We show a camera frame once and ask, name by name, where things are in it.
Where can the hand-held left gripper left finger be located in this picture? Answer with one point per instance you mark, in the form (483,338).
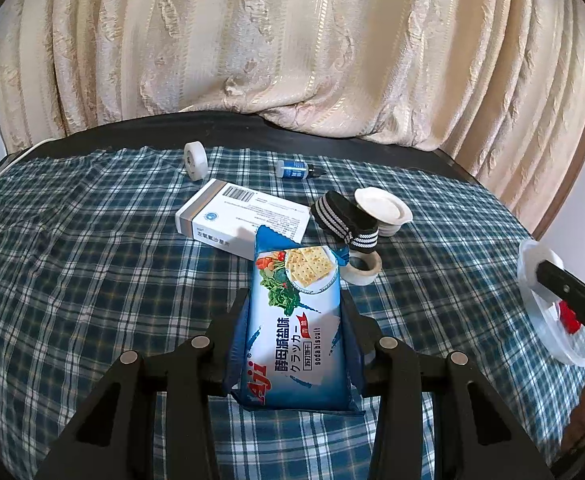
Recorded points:
(235,350)

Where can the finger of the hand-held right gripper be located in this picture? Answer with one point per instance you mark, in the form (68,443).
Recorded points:
(562,285)

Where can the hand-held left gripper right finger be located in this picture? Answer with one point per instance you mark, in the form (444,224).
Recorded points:
(357,340)

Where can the blue cracker packet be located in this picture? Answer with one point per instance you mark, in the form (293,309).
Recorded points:
(295,330)

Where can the clear plastic container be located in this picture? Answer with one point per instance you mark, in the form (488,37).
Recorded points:
(567,350)

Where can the black white striped band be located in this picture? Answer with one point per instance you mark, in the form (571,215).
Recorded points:
(342,222)

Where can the white round dish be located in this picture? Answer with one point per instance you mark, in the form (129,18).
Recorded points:
(382,207)

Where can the white medicine box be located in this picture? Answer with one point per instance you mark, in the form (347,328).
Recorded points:
(242,212)

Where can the wide beige tape roll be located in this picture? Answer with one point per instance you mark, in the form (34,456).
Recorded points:
(365,267)

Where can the blue plaid cloth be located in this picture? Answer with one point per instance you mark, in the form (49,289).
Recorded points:
(97,270)

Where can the small blue bottle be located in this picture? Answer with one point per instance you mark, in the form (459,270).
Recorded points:
(292,170)

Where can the small white tape roll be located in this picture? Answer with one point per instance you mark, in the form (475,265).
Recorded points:
(195,160)

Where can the cream patterned curtain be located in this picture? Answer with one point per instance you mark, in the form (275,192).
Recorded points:
(292,50)

